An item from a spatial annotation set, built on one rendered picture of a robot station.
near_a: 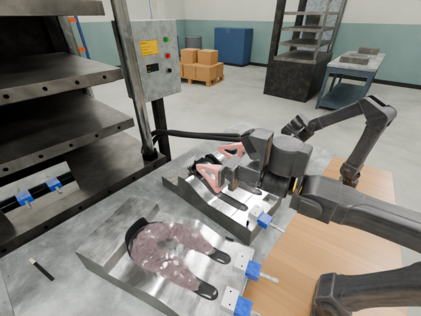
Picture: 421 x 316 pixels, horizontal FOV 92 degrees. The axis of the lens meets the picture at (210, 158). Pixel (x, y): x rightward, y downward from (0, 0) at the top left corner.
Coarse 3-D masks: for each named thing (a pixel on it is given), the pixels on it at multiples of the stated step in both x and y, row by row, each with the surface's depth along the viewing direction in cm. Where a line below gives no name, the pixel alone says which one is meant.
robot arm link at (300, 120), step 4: (296, 116) 104; (300, 116) 103; (304, 116) 104; (292, 120) 106; (296, 120) 105; (300, 120) 103; (304, 120) 102; (308, 120) 103; (292, 124) 107; (296, 124) 105; (300, 124) 104; (304, 124) 101; (312, 124) 96; (296, 128) 105; (308, 128) 98; (312, 128) 96; (308, 132) 99
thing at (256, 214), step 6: (252, 210) 74; (258, 210) 74; (252, 216) 73; (258, 216) 72; (264, 216) 73; (270, 216) 73; (258, 222) 73; (264, 222) 71; (270, 222) 72; (264, 228) 72; (276, 228) 71
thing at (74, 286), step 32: (320, 160) 119; (128, 192) 98; (160, 192) 98; (64, 224) 83; (96, 224) 83; (32, 256) 72; (64, 256) 72; (256, 256) 72; (0, 288) 64; (32, 288) 64; (64, 288) 64; (96, 288) 64
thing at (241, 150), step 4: (232, 144) 53; (236, 144) 52; (240, 144) 51; (220, 148) 55; (224, 148) 54; (228, 148) 53; (232, 148) 53; (236, 148) 52; (240, 148) 51; (220, 152) 56; (224, 152) 55; (240, 152) 52; (244, 152) 52; (228, 156) 55; (240, 156) 53
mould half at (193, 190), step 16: (192, 160) 109; (224, 160) 98; (176, 176) 98; (192, 176) 87; (176, 192) 96; (192, 192) 85; (208, 192) 84; (224, 192) 86; (240, 192) 86; (208, 208) 83; (224, 208) 79; (272, 208) 81; (224, 224) 80; (240, 224) 73; (256, 224) 72
